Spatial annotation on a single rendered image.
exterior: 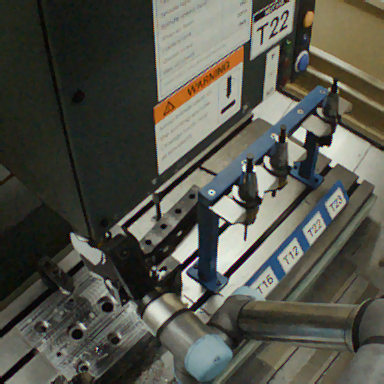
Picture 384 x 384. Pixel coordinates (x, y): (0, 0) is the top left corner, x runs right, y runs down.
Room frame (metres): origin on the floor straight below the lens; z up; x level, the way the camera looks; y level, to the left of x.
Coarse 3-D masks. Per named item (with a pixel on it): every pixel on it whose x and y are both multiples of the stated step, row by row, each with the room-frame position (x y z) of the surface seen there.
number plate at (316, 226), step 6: (318, 216) 0.86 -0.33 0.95; (312, 222) 0.84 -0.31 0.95; (318, 222) 0.85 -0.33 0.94; (306, 228) 0.82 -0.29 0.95; (312, 228) 0.83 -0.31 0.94; (318, 228) 0.84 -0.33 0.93; (324, 228) 0.85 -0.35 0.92; (306, 234) 0.81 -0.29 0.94; (312, 234) 0.82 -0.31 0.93; (318, 234) 0.83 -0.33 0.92; (312, 240) 0.81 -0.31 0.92
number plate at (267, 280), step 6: (270, 270) 0.70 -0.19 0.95; (264, 276) 0.69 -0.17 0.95; (270, 276) 0.69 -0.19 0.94; (258, 282) 0.67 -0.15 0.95; (264, 282) 0.67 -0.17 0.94; (270, 282) 0.68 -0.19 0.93; (276, 282) 0.68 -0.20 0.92; (252, 288) 0.65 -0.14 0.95; (258, 288) 0.66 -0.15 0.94; (264, 288) 0.66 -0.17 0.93; (270, 288) 0.67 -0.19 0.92; (264, 294) 0.65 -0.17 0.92
